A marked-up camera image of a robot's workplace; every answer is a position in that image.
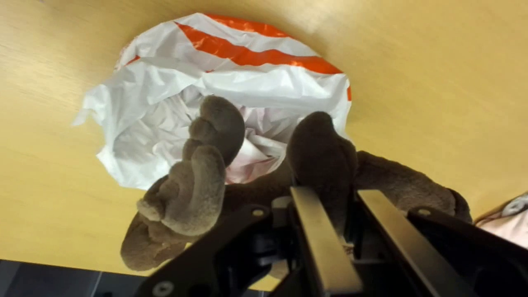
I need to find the brown plush toy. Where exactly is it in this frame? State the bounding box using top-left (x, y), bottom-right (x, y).
top-left (121, 95), bottom-right (472, 270)

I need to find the peach and grey cloth pile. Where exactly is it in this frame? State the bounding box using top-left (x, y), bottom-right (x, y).
top-left (477, 193), bottom-right (528, 249)

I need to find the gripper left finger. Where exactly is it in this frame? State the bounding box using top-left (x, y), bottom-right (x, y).
top-left (291, 186), bottom-right (363, 295)

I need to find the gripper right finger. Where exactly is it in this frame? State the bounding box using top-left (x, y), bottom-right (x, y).
top-left (358, 189), bottom-right (474, 297)

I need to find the white orange carrier bag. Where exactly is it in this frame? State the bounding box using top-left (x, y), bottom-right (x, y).
top-left (75, 13), bottom-right (352, 189)

